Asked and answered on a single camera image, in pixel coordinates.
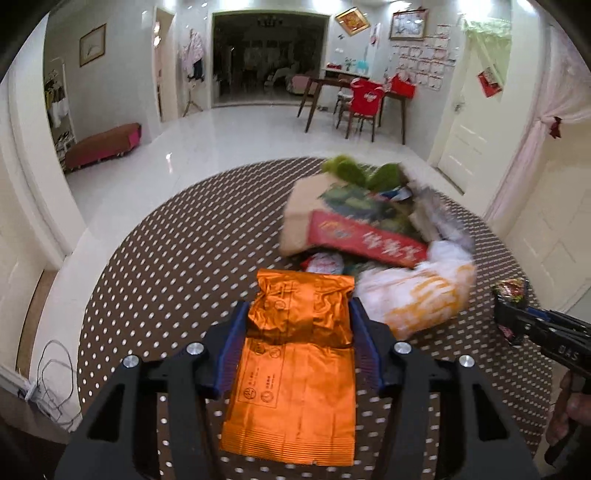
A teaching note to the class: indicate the group of white wall sheets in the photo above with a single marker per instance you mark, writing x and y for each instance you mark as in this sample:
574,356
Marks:
427,60

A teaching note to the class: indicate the cardboard box with red print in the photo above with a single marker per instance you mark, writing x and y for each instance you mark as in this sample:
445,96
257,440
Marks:
364,240

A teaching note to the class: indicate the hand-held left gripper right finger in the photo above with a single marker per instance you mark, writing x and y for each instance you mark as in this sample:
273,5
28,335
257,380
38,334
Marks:
364,344

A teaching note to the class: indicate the red and gold framed picture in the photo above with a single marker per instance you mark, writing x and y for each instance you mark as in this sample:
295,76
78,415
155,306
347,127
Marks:
352,20

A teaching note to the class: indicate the red gift bag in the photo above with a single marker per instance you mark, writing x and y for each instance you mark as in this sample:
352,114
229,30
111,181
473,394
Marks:
402,86

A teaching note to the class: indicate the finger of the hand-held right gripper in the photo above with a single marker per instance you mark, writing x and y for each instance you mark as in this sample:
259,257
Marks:
521,333
517,311

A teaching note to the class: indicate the red door decoration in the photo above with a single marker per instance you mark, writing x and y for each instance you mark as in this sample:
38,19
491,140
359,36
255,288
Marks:
489,83

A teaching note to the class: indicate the chair with red cover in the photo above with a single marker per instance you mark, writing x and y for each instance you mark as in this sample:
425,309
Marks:
364,99

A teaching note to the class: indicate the white power strip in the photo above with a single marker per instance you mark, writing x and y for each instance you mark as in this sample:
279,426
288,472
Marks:
30,394

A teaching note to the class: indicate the teal container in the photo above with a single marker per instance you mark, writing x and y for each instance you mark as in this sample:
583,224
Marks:
364,68

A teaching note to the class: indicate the orange foil packet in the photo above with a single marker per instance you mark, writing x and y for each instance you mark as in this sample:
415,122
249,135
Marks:
286,369

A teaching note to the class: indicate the wooden dining table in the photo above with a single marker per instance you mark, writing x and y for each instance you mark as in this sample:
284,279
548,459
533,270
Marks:
323,85

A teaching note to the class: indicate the framed bird picture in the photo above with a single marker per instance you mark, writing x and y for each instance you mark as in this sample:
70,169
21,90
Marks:
92,45

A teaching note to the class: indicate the colourful candy wrapper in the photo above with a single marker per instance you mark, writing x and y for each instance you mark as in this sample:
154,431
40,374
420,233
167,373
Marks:
510,290

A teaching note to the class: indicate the green lace door valance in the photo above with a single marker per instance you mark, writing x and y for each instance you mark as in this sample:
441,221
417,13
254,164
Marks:
489,30

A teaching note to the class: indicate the white curtain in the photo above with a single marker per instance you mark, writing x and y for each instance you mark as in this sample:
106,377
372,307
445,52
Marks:
554,92

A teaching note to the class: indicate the clear plastic wrapper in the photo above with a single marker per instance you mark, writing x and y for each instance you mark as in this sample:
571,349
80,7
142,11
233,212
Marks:
438,214

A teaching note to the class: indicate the red and white snack packet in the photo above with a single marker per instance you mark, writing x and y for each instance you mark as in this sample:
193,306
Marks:
323,264

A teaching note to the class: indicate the coat stand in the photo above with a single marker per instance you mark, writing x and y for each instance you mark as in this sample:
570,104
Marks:
190,104

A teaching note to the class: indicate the teal printed snack packet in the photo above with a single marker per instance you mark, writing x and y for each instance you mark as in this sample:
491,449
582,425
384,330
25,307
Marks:
398,194

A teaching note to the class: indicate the red curtain tie bow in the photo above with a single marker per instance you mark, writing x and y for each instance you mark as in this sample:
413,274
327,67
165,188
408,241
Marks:
555,127

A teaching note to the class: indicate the white panel door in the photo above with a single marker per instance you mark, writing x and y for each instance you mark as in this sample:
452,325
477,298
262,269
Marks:
466,120

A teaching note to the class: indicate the person's right hand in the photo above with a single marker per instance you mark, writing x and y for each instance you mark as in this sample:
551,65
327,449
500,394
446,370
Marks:
564,410

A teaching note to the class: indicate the white shoe rack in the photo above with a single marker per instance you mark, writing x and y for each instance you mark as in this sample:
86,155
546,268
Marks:
62,110

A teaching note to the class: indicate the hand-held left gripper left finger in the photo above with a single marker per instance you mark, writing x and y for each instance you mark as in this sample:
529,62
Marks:
231,344

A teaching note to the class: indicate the red upholstered bench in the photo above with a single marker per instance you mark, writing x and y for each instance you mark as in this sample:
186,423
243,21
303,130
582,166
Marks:
101,143

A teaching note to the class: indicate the dark chandelier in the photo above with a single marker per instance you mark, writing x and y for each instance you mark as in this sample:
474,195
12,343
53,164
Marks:
270,20

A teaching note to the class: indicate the pink hanging jacket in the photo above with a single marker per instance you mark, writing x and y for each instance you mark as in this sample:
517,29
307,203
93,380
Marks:
191,53

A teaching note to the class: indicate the white plastic bag yellow print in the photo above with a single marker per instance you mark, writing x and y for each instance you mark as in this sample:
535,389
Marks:
415,295

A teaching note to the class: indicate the green plush leaf toy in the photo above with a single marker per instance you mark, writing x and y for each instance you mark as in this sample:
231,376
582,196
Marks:
341,168

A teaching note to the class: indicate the wide framed picture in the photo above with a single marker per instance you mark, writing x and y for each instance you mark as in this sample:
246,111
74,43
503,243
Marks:
408,25

